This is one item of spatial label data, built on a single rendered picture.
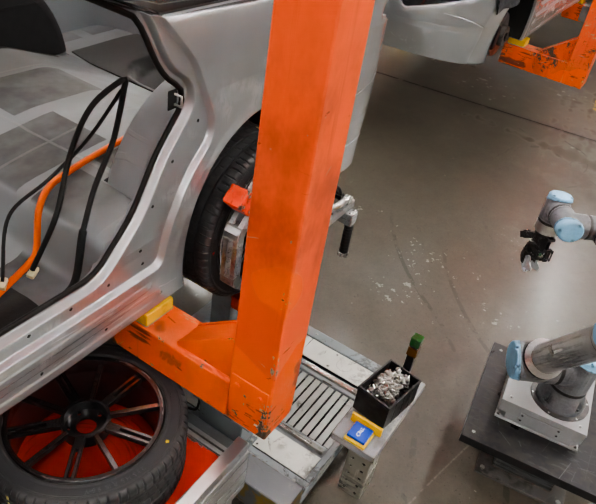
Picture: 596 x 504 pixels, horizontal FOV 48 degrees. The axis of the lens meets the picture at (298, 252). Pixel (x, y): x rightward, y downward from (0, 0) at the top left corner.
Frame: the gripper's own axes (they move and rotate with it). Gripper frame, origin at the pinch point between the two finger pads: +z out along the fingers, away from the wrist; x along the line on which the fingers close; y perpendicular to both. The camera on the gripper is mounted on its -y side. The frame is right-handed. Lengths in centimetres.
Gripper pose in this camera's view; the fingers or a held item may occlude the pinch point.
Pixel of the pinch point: (524, 268)
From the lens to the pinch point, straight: 284.6
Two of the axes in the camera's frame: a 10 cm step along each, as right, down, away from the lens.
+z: -1.5, 7.9, 5.9
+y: 2.6, 6.1, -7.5
